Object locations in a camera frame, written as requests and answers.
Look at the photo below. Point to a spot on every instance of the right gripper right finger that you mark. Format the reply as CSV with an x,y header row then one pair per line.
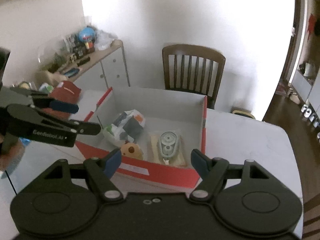
x,y
212,172

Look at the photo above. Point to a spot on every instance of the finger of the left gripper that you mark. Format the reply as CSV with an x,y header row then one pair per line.
x,y
85,128
43,100

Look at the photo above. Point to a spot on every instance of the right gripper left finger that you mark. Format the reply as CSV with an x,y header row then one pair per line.
x,y
99,173

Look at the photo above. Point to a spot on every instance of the beige sponge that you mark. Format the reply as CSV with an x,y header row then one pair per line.
x,y
153,151

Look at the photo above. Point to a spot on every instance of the white patterned plastic bag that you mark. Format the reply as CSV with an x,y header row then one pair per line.
x,y
126,128

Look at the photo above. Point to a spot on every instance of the orange round plush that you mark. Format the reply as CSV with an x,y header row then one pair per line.
x,y
131,150

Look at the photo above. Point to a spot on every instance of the person left hand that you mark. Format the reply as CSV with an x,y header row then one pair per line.
x,y
12,151

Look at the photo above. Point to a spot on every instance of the red paper bag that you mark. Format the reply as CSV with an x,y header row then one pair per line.
x,y
66,91

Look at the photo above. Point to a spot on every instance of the white wooden sideboard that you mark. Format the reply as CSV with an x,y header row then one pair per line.
x,y
106,68

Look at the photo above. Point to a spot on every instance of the small yellow stool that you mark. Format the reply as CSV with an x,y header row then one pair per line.
x,y
242,112

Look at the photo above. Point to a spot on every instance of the red cardboard box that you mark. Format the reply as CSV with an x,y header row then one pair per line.
x,y
164,110

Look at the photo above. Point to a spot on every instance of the blue globe toy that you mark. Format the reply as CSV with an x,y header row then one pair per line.
x,y
87,36

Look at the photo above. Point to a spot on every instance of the clear plastic bag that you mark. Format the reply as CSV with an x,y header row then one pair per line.
x,y
103,40

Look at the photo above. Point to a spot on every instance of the brown wooden chair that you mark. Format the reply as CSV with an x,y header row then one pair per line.
x,y
193,69

